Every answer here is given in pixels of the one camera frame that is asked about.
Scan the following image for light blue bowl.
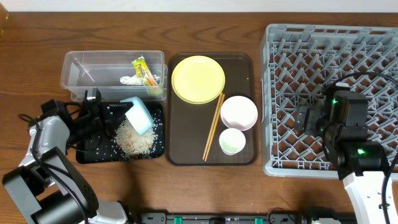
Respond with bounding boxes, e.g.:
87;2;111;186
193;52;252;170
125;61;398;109
120;96;154;136

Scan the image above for rice and nut scraps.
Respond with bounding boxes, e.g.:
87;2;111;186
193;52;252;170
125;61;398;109
93;118;165;162

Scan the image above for green snack wrapper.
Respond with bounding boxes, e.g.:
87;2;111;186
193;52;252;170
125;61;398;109
131;56;162;96

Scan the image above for pink bowl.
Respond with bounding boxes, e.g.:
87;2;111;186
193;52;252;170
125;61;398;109
220;96;258;131

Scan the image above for white green cup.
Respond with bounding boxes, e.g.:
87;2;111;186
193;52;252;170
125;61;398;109
219;128;246;156

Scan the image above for wooden chopstick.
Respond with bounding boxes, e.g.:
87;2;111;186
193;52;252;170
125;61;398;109
203;93;224;161
204;94;226;162

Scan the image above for yellow plate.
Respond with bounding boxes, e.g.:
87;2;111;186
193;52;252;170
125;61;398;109
171;55;226;104

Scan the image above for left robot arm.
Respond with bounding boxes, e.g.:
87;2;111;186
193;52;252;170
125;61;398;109
2;98;134;223

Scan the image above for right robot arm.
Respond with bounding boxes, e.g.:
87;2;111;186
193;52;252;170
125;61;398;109
294;90;397;223

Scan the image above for black food waste tray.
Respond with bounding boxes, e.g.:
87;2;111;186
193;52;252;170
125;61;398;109
76;102;165;164

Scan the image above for grey dishwasher rack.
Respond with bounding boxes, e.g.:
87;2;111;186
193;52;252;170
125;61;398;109
259;24;397;179

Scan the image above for crumpled white tissue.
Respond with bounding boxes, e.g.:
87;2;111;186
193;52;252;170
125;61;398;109
119;75;158;86

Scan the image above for clear plastic bin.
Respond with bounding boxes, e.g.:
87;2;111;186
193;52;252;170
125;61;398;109
60;50;168;101

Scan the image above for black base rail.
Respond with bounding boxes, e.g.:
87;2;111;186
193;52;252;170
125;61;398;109
138;208;357;224

